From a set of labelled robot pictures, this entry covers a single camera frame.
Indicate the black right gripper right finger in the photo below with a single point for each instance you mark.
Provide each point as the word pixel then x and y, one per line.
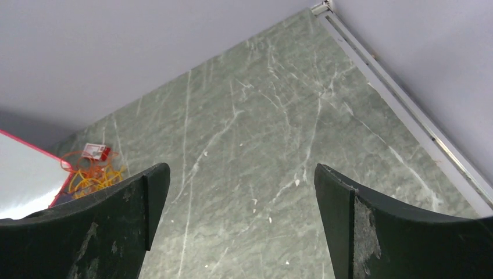
pixel 372 235

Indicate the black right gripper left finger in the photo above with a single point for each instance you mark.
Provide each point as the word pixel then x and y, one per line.
pixel 105 234

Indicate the small red white box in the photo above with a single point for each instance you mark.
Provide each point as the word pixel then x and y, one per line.
pixel 97 152

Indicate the pink framed whiteboard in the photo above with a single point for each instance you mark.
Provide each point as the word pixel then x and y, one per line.
pixel 31 178

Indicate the aluminium table edge rail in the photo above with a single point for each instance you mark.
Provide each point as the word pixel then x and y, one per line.
pixel 462 174

